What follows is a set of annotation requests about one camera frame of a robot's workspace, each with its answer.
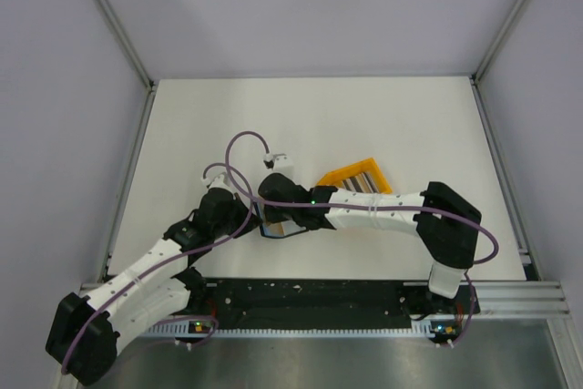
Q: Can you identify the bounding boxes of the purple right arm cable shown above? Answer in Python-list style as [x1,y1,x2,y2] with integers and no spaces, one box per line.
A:
[225,131,499,349]

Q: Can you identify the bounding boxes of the aluminium frame rail front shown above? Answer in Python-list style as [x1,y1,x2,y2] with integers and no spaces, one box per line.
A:
[79,281,573,318]

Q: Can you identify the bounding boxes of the aluminium frame post left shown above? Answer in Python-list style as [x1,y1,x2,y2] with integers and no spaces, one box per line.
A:
[93,0,155,92]

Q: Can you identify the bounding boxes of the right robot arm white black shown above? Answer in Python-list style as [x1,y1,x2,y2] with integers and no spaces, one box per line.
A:
[259,173,482,312]

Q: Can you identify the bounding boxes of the aluminium frame post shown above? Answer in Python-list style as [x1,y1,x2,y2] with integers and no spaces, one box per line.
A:
[472,0,532,86]
[93,0,155,92]

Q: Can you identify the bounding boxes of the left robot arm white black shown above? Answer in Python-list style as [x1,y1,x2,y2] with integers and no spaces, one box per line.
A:
[46,188,261,385]

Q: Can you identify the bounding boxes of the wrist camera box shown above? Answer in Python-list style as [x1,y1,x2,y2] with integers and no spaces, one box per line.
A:
[201,172,232,191]
[263,153,293,171]

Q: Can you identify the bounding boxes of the black leather card holder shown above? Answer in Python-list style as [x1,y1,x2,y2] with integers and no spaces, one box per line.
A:
[260,220,308,240]

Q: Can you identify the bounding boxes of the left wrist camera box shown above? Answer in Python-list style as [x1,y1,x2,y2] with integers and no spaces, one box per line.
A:
[201,172,232,191]

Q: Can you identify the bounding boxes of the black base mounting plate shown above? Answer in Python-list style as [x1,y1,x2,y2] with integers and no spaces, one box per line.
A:
[175,278,480,331]

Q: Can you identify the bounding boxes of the grey slotted cable duct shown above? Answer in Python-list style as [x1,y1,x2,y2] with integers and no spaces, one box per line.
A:
[142,320,457,341]

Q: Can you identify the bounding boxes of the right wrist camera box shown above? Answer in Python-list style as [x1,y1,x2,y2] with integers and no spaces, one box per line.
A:
[263,153,293,171]

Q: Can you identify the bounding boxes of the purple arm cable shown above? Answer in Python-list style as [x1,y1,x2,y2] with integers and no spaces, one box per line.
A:
[60,161,255,374]
[225,131,499,349]

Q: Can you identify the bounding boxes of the yellow plastic bin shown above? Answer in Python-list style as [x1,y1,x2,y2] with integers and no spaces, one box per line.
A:
[316,158,393,194]

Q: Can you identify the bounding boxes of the aluminium frame post right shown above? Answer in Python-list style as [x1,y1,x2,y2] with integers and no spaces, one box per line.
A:
[472,0,532,86]

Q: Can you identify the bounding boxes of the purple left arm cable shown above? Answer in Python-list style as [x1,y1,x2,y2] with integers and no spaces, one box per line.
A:
[60,161,255,374]

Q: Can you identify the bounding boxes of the stack of cards in bin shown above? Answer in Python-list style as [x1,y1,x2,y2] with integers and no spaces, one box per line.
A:
[341,171,379,193]

